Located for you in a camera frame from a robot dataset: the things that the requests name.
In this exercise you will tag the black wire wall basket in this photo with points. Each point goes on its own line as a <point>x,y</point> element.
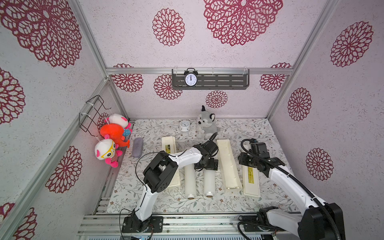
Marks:
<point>88,118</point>

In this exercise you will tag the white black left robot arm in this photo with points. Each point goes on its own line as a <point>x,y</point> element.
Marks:
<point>161,170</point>

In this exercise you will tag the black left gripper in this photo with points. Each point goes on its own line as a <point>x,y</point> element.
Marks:
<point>214,165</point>

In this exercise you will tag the small white round clock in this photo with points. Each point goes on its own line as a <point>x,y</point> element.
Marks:
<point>184,126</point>

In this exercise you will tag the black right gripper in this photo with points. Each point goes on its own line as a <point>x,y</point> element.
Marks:
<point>245,159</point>

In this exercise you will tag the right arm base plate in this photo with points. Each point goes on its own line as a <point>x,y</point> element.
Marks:
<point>254,223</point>

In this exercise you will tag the white pink plush toy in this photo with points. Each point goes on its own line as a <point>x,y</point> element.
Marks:
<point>119,120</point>

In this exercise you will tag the black alarm clock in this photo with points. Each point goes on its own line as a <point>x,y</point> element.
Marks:
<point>191,77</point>

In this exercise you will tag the grey wall shelf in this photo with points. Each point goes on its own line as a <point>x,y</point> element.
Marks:
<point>213,81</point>

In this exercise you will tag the red orange plush toy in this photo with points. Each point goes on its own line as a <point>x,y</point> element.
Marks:
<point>114,132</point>

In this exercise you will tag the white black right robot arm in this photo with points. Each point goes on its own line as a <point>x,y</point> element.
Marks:
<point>317,219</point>

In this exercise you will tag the white plush toy yellow glasses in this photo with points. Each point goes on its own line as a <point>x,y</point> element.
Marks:
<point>107,150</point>

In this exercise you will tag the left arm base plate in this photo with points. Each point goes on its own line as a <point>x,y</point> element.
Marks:
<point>134,225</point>

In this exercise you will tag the cream dispenser bottom tray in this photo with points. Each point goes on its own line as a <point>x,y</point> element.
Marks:
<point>228,166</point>

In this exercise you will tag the floral table mat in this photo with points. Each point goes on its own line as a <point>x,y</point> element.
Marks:
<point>128,186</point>

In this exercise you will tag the grey plush wolf toy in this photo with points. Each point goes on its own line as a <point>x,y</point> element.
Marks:
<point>206,125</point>

